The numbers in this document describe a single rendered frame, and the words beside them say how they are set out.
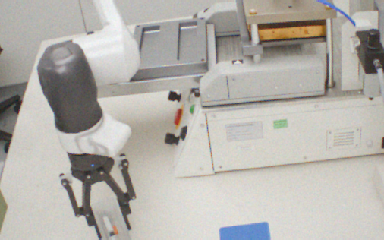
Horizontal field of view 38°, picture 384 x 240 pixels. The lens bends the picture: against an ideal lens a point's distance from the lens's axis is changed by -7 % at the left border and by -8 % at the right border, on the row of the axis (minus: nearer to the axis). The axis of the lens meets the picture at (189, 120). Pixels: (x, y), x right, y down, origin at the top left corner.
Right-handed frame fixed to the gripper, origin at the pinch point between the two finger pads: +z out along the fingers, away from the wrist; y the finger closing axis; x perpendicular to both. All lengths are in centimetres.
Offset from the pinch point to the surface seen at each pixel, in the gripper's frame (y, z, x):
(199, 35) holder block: -31.0, -19.6, -24.8
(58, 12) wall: -9, 35, -181
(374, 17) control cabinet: -58, -30, 3
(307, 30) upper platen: -48, -25, -6
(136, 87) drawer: -14.0, -15.9, -18.0
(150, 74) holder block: -17.4, -18.1, -17.8
